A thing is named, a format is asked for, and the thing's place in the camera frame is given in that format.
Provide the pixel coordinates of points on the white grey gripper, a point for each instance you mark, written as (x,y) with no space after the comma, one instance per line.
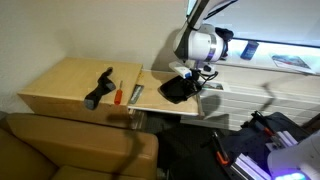
(186,71)

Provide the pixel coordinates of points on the black plastic tray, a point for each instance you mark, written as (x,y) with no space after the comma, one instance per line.
(177,90)

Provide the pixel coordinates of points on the wooden top drawer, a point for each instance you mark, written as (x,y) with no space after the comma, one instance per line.
(151,100)

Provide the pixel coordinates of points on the orange handled screwdriver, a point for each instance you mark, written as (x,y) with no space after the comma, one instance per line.
(118,95)

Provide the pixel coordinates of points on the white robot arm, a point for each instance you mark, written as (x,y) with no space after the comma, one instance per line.
(198,45)

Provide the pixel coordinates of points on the light wooden drawer cabinet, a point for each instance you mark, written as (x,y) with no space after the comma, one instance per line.
(60,92)

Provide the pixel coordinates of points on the photo card on radiator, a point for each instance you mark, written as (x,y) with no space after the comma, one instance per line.
(215,86)

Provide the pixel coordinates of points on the white radiator cover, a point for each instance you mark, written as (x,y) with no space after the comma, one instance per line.
(231,107)

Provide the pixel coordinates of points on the navy Cal cap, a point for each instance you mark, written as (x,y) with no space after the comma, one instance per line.
(227,36)

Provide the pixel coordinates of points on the orange black clamp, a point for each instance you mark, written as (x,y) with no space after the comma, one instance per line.
(221,155)

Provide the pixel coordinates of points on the black grey handheld tool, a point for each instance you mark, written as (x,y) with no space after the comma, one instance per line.
(104,86)

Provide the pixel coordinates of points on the magazine on sill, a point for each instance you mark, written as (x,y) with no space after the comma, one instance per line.
(294,63)

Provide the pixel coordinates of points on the tan leather couch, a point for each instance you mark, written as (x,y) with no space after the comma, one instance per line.
(34,147)

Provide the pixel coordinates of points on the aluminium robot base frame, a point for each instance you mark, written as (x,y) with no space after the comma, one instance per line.
(250,153)

